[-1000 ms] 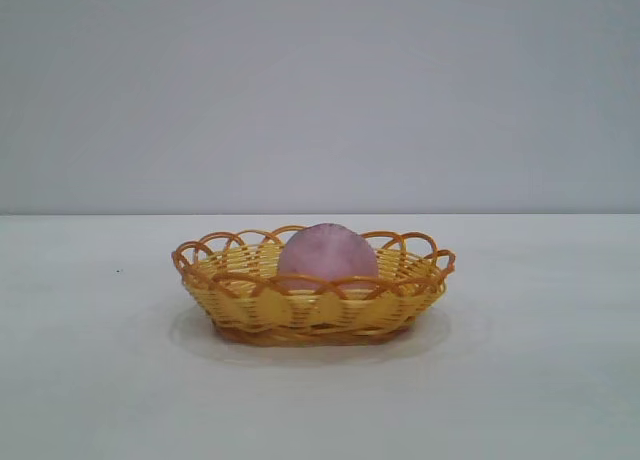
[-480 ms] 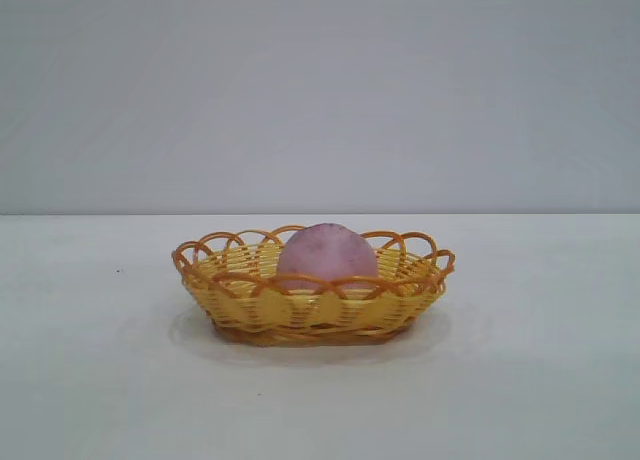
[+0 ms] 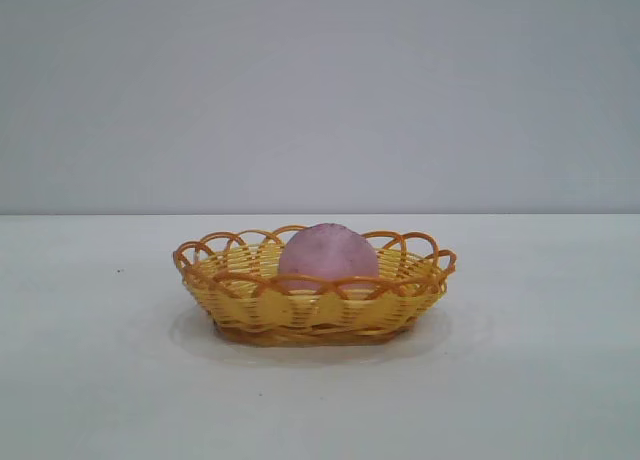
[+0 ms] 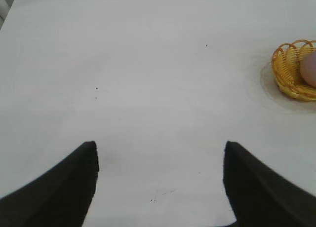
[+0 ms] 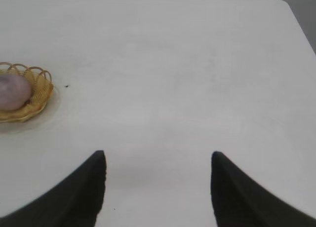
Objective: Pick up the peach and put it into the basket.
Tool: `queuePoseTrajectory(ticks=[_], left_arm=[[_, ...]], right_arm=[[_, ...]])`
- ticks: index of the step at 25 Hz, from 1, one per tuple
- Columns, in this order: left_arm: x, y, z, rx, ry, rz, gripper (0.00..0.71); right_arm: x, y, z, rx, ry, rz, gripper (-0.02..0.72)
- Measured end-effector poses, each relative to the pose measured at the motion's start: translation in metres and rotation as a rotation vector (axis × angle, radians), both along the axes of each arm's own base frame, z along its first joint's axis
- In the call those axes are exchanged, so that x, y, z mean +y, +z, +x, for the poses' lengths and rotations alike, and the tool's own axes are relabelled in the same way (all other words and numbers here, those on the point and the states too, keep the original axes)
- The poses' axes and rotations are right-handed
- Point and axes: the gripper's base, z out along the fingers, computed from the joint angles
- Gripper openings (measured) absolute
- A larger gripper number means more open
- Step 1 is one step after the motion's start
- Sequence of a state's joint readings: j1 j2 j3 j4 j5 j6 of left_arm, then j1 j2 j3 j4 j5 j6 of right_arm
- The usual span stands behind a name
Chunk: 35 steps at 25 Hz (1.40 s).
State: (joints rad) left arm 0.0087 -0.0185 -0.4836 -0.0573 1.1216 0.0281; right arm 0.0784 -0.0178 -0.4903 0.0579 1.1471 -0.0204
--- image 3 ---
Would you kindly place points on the yellow woven wicker basket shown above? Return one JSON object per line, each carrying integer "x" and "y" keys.
{"x": 300, "y": 310}

